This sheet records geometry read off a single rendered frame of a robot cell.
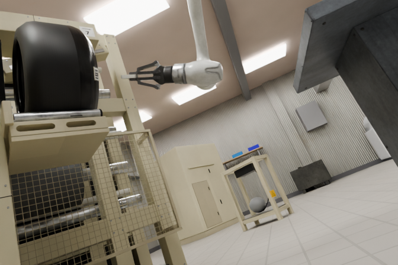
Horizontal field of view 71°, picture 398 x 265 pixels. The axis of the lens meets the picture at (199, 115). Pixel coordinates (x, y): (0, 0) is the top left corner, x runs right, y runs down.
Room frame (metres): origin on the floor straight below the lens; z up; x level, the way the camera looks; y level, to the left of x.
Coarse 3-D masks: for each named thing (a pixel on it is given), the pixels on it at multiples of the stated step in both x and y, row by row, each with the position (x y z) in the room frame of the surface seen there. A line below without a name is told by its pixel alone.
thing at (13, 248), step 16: (0, 112) 0.94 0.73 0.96; (0, 128) 0.94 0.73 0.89; (0, 144) 0.93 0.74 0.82; (0, 160) 0.93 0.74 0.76; (0, 176) 0.93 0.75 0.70; (0, 192) 0.92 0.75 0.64; (0, 208) 0.92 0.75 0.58; (0, 224) 0.92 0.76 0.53; (0, 240) 0.91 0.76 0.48; (16, 240) 0.94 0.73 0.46; (0, 256) 0.91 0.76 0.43; (16, 256) 0.94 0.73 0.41
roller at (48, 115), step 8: (24, 112) 0.94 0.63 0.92; (32, 112) 0.95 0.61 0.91; (40, 112) 0.97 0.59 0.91; (48, 112) 0.99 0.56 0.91; (56, 112) 1.01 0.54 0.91; (64, 112) 1.03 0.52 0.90; (72, 112) 1.05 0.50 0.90; (80, 112) 1.07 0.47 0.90; (88, 112) 1.09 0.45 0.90; (96, 112) 1.11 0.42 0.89; (16, 120) 0.92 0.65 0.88; (24, 120) 0.93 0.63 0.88; (32, 120) 0.95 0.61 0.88; (40, 120) 0.97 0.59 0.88
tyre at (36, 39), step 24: (24, 24) 0.94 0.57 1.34; (48, 24) 0.96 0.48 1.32; (24, 48) 0.89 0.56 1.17; (48, 48) 0.91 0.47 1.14; (72, 48) 0.98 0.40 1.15; (24, 72) 0.93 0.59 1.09; (48, 72) 0.93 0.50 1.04; (72, 72) 0.99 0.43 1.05; (24, 96) 1.28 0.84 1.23; (48, 96) 0.97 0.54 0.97; (72, 96) 1.03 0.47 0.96; (96, 96) 1.12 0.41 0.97
